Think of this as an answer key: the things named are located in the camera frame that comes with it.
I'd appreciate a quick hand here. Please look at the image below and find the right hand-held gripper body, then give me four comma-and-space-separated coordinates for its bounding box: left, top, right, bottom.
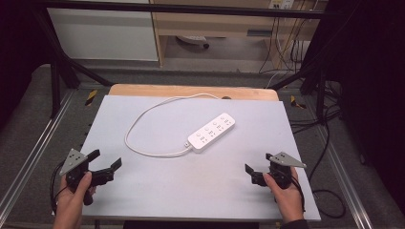
250, 151, 308, 191

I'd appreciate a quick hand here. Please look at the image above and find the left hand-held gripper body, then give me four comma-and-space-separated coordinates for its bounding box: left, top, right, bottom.
59, 148, 115, 206

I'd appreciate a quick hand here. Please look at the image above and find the white power strip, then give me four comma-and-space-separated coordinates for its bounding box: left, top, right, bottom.
186, 112, 237, 154

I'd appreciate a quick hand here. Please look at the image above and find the person's right hand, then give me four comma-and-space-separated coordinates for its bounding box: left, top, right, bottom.
262, 167, 306, 224

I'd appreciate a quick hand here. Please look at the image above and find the person's left hand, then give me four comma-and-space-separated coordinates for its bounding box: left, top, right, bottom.
54, 171, 96, 221

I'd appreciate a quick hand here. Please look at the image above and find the yellow black striped tape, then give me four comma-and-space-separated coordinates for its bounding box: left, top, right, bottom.
84, 89, 98, 108
289, 94, 308, 110

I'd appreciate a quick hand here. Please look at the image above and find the light grey board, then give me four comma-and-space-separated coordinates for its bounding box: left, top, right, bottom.
79, 94, 322, 222

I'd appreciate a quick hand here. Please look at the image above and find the wooden table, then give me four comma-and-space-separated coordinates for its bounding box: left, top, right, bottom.
108, 83, 280, 102

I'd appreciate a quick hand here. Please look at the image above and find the white cabinet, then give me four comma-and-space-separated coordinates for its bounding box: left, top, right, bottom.
47, 7, 160, 62

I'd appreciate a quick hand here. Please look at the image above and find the white chair base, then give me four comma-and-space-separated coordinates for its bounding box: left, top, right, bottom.
176, 34, 211, 50

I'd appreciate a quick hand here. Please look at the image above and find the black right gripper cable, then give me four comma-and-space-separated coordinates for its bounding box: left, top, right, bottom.
289, 176, 308, 214

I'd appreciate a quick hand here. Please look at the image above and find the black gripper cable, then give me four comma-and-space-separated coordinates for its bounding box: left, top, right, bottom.
289, 176, 308, 214
49, 161, 70, 215

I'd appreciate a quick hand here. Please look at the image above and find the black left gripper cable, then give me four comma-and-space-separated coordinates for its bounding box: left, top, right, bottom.
49, 161, 70, 215

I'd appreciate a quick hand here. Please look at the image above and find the white power strip cable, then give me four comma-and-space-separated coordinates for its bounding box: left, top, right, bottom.
124, 93, 221, 158

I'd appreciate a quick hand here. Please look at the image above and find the aluminium rail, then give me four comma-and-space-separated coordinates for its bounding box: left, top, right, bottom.
316, 125, 374, 229
0, 90, 77, 220

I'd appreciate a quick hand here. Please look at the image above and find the black floor cable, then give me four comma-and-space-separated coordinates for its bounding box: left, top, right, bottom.
307, 122, 347, 219

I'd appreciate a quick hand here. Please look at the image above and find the bundle of hanging cables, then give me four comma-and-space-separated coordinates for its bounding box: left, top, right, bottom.
258, 0, 321, 74

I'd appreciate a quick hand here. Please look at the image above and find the white wall socket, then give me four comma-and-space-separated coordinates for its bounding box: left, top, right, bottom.
268, 0, 295, 10

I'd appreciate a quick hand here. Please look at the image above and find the black metal frame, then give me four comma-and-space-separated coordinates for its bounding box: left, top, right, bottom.
30, 0, 338, 123

